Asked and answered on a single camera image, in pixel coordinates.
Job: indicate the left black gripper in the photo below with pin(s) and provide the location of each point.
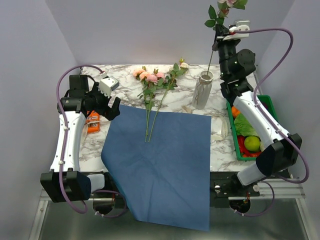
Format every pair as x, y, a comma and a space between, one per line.
109, 113

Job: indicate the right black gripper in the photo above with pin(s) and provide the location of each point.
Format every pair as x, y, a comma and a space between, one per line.
221, 31

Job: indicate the small white flower sprig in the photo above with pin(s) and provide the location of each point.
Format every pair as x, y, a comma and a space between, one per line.
180, 67

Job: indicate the pink flower bouquet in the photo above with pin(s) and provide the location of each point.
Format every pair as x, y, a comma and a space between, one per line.
152, 82

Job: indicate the blue wrapping paper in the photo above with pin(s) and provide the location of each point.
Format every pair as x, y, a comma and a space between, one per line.
165, 179

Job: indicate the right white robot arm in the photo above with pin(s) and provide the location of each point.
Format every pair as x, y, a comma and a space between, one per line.
281, 147

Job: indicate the white ceramic vase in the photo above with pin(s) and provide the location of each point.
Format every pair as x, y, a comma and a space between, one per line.
202, 89

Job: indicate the orange packet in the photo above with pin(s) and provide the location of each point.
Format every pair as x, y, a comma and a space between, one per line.
93, 123

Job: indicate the orange pepper toy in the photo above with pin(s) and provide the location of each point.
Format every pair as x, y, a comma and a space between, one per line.
235, 112

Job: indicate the green lettuce toy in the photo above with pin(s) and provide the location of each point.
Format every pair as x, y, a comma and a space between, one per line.
243, 127

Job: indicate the green plastic basket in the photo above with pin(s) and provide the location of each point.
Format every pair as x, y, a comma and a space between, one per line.
234, 136

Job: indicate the green apple toy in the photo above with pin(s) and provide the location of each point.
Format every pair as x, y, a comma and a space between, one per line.
252, 143

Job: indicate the white radish toy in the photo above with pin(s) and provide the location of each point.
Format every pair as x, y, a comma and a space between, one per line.
262, 147

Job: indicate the red chili toy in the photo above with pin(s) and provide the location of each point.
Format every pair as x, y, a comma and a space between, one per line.
244, 152

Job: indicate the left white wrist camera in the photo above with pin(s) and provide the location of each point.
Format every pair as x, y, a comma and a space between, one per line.
107, 85

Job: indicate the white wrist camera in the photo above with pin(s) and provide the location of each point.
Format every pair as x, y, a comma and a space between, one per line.
107, 85
238, 30

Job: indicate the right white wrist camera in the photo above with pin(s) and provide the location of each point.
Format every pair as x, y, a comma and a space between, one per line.
238, 30

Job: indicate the aluminium rail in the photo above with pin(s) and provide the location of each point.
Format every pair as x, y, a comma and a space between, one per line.
283, 221

